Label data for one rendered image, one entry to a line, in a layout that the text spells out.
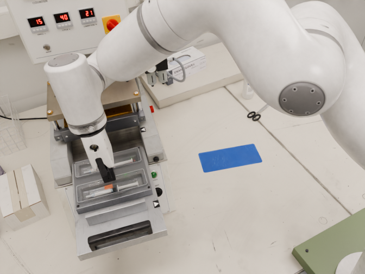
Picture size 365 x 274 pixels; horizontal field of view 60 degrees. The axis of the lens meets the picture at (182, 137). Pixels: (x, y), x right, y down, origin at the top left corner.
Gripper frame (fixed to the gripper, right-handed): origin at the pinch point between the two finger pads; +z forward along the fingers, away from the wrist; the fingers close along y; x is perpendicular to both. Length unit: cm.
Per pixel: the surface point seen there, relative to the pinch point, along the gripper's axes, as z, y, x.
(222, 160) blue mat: 28, 23, -38
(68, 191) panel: 11.9, 11.0, 14.4
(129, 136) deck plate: 8.4, 25.4, -7.1
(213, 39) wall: 12, 98, -63
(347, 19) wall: 28, 118, -164
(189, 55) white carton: 9, 78, -44
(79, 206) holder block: 5.5, -2.9, 9.1
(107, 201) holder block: 6.1, -3.3, 2.0
